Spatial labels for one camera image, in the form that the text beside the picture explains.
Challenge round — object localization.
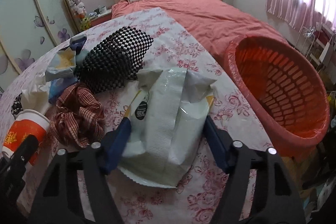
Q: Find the white snack bag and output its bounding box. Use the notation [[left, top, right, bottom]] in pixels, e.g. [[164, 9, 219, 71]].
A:
[[118, 68, 215, 188]]

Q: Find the floral tablecloth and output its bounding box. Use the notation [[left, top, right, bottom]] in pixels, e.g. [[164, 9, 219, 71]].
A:
[[1, 8, 272, 223]]

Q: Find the red plaid cloth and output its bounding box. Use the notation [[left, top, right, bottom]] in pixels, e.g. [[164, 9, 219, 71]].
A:
[[50, 83, 105, 149]]

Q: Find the red white paper cup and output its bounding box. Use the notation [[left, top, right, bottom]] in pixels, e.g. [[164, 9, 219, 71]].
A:
[[2, 109, 50, 166]]

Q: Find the black white checkered cloth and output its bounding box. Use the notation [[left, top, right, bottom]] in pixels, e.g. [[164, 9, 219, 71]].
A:
[[75, 26, 154, 94]]

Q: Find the white plastic bag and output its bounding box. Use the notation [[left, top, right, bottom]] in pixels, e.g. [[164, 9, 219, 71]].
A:
[[21, 72, 51, 115]]

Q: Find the blue chip bag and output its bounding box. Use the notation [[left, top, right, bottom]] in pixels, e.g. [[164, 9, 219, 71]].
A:
[[45, 35, 88, 104]]

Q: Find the red laundry basket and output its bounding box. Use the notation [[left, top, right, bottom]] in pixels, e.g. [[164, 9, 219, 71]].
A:
[[224, 36, 330, 159]]

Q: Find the coral bed duvet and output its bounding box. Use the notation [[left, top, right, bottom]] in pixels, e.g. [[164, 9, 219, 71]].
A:
[[112, 0, 288, 59]]

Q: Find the pink left nightstand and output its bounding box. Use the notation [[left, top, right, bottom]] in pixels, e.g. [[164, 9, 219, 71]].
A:
[[90, 9, 112, 27]]

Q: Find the plush toy stack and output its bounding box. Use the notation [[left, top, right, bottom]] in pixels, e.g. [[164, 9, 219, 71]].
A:
[[68, 0, 91, 31]]

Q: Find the glass floral wardrobe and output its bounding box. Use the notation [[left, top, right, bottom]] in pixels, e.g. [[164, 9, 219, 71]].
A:
[[1, 0, 78, 92]]

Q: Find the white wire shelf rack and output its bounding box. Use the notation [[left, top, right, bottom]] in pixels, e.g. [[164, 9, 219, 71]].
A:
[[299, 22, 335, 68]]

